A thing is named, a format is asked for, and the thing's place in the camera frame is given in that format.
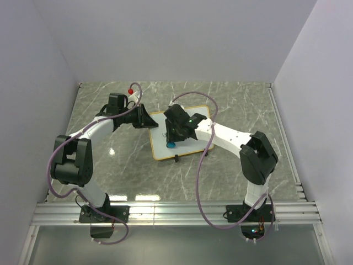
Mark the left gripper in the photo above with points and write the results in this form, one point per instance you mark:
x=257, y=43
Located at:
x=144, y=120

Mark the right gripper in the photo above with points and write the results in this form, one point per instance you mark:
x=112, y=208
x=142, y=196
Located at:
x=170, y=137

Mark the blue whiteboard eraser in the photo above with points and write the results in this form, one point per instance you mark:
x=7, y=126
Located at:
x=171, y=145

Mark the yellow framed whiteboard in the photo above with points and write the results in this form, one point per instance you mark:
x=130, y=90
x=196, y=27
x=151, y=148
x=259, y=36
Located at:
x=158, y=136

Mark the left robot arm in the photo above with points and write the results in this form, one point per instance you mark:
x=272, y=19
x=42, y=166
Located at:
x=72, y=160

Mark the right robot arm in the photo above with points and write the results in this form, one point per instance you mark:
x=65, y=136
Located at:
x=257, y=157

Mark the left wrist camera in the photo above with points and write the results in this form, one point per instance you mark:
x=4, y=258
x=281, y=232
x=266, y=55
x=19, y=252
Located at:
x=134, y=96

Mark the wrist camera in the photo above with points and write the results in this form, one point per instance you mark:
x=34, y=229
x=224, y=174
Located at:
x=134, y=96
x=173, y=104

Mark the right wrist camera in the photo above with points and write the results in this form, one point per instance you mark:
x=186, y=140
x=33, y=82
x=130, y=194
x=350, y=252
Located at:
x=173, y=104

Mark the wire whiteboard stand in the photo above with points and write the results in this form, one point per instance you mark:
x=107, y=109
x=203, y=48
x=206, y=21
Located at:
x=191, y=156

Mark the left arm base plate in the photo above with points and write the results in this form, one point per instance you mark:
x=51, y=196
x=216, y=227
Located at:
x=90, y=216

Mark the aluminium mounting rail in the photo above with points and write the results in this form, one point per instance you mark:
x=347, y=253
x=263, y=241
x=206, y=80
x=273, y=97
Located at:
x=173, y=213

